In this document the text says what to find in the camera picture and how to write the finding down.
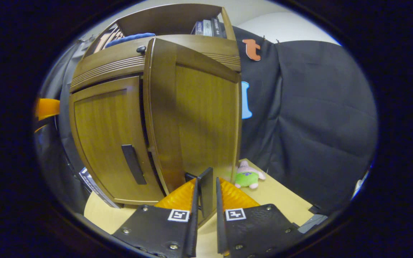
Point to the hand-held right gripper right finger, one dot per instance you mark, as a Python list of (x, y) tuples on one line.
[(221, 229)]

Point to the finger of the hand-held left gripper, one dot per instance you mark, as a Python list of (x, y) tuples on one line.
[(47, 107)]

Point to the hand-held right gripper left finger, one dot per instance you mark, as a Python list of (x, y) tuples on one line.
[(194, 229)]

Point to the wooden shoe cabinet door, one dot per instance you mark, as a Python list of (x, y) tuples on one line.
[(102, 143), (199, 125)]

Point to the wooden double-door shoe cabinet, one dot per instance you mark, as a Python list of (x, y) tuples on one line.
[(163, 18)]

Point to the wooden cabinet drawer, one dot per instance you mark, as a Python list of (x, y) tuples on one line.
[(113, 59)]

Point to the pink and green plush toy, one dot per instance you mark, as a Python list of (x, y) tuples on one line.
[(246, 177)]

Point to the grey flat object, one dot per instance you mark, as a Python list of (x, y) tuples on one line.
[(312, 223)]

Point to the blue folded towel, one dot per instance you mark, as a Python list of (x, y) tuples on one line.
[(131, 37)]

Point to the black round drawer knob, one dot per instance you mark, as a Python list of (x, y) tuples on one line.
[(141, 49)]

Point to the black backdrop cloth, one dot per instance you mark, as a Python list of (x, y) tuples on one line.
[(317, 125)]

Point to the light grey book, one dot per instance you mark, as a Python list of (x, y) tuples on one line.
[(207, 28)]

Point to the black book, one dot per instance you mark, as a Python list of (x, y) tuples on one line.
[(218, 28)]

